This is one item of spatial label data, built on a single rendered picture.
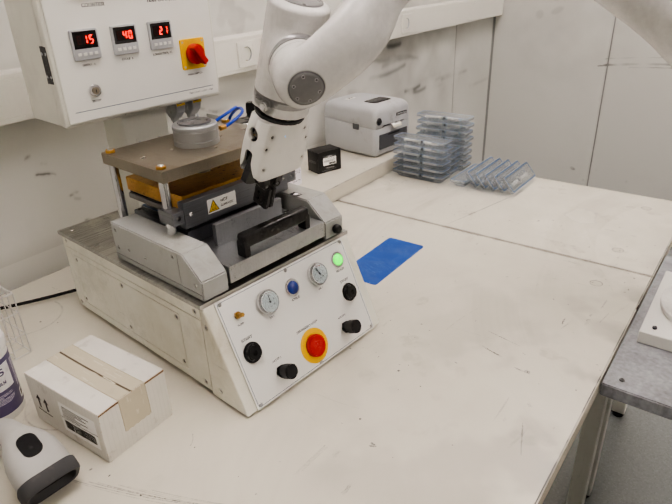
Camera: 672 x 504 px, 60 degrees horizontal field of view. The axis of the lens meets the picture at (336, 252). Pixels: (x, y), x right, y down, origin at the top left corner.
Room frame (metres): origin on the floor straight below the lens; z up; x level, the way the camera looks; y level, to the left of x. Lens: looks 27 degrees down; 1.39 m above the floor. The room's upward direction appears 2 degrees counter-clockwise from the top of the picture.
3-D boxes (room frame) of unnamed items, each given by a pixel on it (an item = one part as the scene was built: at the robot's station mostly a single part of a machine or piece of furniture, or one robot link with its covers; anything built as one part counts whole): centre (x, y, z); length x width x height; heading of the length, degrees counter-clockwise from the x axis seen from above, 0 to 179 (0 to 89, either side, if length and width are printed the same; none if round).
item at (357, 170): (1.78, 0.06, 0.77); 0.84 x 0.30 x 0.04; 143
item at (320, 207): (1.06, 0.09, 0.96); 0.26 x 0.05 x 0.07; 48
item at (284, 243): (0.98, 0.20, 0.97); 0.30 x 0.22 x 0.08; 48
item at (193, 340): (1.02, 0.22, 0.84); 0.53 x 0.37 x 0.17; 48
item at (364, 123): (2.02, -0.13, 0.88); 0.25 x 0.20 x 0.17; 47
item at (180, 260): (0.86, 0.28, 0.96); 0.25 x 0.05 x 0.07; 48
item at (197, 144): (1.05, 0.25, 1.08); 0.31 x 0.24 x 0.13; 138
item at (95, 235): (1.03, 0.26, 0.93); 0.46 x 0.35 x 0.01; 48
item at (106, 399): (0.72, 0.38, 0.80); 0.19 x 0.13 x 0.09; 53
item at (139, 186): (1.02, 0.23, 1.07); 0.22 x 0.17 x 0.10; 138
